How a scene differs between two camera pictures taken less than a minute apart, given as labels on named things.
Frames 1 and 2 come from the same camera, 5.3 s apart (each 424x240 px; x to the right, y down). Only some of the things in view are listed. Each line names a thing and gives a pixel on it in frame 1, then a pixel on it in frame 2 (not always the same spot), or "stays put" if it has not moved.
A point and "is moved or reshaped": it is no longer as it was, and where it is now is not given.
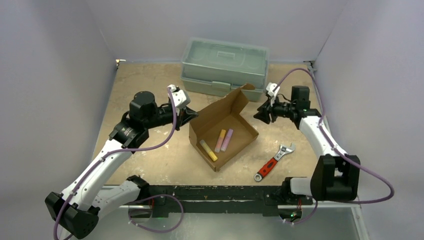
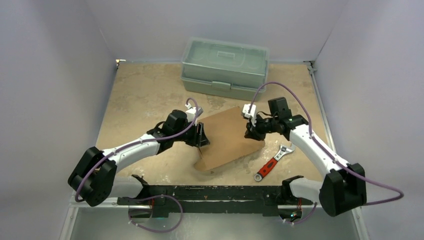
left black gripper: x=186 y=114 to x=198 y=138
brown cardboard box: x=219 y=133 is moved or reshaped
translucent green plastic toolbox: x=219 y=68 stays put
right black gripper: x=269 y=111 to x=253 y=126
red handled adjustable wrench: x=282 y=150 stays put
